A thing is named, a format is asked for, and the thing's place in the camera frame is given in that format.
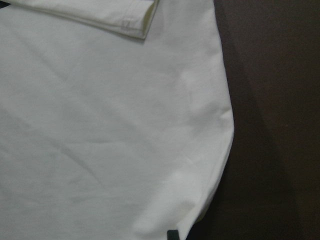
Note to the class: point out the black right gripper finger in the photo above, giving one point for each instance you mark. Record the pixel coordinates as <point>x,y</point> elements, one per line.
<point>172,234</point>

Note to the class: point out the cream long-sleeve Twinkle shirt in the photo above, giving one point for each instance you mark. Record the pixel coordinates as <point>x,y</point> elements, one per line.
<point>115,118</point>

